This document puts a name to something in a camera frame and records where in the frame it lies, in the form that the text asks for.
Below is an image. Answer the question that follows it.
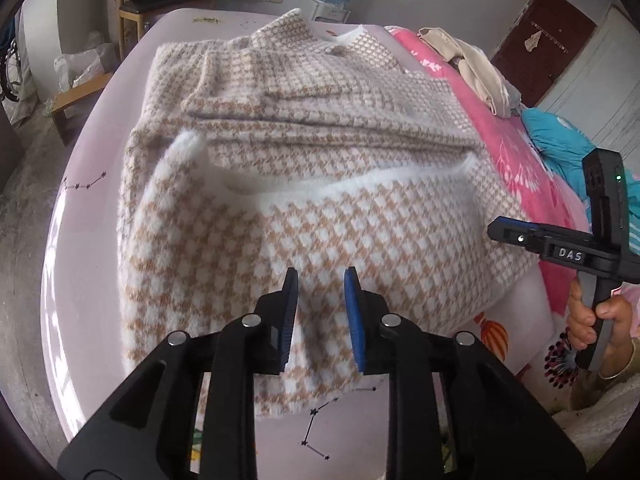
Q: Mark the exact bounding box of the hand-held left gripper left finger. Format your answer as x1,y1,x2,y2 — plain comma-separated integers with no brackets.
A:
57,267,299,480

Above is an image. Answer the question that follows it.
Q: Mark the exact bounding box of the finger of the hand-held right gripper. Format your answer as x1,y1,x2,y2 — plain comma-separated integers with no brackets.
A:
487,216,546,261

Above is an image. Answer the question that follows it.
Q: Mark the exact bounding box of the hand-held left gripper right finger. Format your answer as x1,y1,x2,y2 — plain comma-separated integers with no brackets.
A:
344,266,587,480

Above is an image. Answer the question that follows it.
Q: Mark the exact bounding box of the beige houndstooth fuzzy coat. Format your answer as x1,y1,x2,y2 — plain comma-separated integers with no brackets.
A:
117,8,543,418

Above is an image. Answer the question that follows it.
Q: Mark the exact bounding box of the person's right forearm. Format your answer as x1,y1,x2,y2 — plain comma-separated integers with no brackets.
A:
570,330,640,411

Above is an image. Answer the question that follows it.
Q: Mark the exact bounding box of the person's right hand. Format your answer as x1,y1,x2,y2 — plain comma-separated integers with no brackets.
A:
566,280,635,357

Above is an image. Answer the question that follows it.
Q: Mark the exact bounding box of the teal cloth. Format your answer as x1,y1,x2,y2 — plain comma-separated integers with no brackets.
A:
520,107,640,241

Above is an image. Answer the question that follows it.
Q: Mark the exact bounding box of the pink floral blanket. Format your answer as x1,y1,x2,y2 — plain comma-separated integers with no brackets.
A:
385,25,601,281

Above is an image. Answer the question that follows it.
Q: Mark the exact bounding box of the white door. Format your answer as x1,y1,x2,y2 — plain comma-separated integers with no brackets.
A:
540,4,640,161

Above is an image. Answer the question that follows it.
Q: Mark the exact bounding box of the brown door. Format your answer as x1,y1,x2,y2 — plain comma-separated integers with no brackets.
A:
490,0,598,108

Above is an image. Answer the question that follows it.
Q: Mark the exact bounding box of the beige garment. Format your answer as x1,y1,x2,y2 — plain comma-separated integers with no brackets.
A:
417,26,523,117

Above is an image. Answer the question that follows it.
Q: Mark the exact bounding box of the lilac printed bed sheet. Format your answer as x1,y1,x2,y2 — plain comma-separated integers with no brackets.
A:
40,7,591,480

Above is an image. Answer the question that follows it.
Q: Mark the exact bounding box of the white water dispenser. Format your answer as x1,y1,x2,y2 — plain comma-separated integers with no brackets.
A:
312,2,351,23

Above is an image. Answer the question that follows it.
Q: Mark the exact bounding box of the low wooden stool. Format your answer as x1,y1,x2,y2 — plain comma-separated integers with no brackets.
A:
50,72,113,146

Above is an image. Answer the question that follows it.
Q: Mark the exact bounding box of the clear plastic bag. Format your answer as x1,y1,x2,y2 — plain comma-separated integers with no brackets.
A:
54,32,118,96

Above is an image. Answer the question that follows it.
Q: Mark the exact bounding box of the wooden chair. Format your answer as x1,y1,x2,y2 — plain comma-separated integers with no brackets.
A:
107,0,221,61

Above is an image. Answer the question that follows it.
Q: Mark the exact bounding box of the wheelchair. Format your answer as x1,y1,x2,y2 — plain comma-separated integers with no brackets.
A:
0,20,26,103

